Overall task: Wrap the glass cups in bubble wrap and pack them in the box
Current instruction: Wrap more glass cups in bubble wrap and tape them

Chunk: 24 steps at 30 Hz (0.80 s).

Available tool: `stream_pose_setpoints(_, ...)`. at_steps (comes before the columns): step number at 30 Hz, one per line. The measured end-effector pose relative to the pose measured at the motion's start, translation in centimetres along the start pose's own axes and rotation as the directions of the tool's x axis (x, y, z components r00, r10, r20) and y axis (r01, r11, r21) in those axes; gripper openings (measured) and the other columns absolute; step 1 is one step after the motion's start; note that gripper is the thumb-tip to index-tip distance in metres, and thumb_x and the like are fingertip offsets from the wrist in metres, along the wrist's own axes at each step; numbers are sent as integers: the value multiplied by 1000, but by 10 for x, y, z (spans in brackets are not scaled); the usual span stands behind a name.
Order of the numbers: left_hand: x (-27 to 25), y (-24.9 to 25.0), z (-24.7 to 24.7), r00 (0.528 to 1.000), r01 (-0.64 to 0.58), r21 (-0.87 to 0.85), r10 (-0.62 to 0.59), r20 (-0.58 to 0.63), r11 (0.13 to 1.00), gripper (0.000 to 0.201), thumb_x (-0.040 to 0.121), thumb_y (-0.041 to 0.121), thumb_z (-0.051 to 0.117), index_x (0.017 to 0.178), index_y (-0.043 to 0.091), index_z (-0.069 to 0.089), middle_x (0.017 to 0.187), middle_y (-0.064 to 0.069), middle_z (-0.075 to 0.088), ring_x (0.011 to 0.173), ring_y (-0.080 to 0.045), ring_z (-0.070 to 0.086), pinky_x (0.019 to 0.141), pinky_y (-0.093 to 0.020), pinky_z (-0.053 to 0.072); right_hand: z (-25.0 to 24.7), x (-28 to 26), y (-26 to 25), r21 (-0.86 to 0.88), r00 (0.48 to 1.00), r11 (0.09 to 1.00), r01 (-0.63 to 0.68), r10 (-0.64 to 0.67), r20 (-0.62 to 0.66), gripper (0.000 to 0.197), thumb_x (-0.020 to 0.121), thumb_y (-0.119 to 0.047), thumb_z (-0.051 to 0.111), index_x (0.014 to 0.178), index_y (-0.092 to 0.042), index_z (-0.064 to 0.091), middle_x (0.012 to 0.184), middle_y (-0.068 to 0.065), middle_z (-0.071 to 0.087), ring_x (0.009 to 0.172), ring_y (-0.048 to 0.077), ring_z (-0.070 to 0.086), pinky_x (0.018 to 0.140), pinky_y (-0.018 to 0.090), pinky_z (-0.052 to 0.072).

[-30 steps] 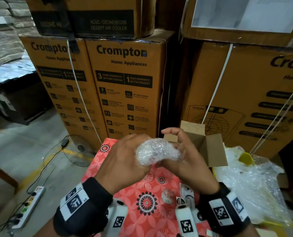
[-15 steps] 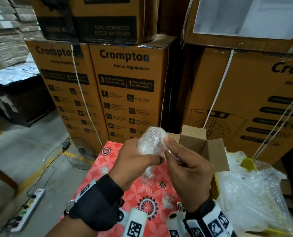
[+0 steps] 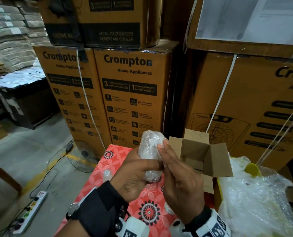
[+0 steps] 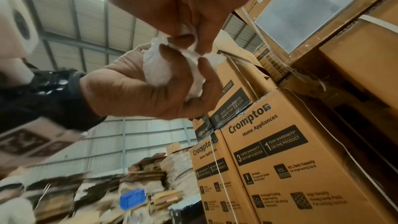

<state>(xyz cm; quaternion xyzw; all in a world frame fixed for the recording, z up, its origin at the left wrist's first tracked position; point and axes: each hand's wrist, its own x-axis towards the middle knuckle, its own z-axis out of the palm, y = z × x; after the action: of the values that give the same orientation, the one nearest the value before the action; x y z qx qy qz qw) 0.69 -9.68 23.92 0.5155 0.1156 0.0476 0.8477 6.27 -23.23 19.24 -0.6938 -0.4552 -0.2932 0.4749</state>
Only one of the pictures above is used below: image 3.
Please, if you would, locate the stack of Crompton cartons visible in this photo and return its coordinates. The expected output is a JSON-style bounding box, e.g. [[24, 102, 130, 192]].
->
[[32, 0, 293, 171]]

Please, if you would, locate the bubble wrap bundle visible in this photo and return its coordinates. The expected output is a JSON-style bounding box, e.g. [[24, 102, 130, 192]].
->
[[217, 155, 293, 237]]

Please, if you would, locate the wire-guard floor fan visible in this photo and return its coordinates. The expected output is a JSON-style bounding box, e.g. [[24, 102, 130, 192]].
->
[[63, 141, 99, 173]]

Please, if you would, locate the clear drinking glass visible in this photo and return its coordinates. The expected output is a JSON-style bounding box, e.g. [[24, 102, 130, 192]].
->
[[101, 168, 114, 181]]

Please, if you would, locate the orange floral tablecloth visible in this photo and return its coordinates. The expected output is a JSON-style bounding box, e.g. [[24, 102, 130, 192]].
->
[[55, 144, 216, 237]]

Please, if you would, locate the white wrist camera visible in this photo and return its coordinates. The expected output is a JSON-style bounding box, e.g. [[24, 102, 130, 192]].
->
[[122, 217, 150, 237], [169, 219, 186, 237]]

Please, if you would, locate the person's left hand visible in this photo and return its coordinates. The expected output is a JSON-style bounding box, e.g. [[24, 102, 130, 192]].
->
[[109, 148, 164, 203]]

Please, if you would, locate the pile of white papers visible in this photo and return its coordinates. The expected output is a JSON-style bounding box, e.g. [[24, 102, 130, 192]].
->
[[0, 66, 46, 89]]

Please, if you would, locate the black wristband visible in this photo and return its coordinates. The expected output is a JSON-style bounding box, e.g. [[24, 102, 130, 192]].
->
[[183, 206, 232, 237], [77, 181, 130, 237]]

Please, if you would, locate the white power strip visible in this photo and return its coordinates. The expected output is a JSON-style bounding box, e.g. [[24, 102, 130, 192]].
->
[[12, 191, 49, 234]]

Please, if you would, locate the tape dispenser with tape roll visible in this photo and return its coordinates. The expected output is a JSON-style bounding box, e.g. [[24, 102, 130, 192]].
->
[[65, 187, 97, 221]]

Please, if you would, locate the person's right hand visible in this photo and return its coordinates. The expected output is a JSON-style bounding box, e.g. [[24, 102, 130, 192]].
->
[[156, 140, 205, 225]]

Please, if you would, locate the small cardboard box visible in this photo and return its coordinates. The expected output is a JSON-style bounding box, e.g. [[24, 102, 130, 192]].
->
[[168, 128, 234, 195]]

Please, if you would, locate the yellow plastic bin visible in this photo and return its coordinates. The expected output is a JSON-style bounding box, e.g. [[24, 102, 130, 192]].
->
[[244, 163, 262, 177]]

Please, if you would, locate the brown plastic chair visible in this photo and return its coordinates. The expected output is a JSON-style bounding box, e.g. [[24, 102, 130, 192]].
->
[[0, 162, 23, 193]]

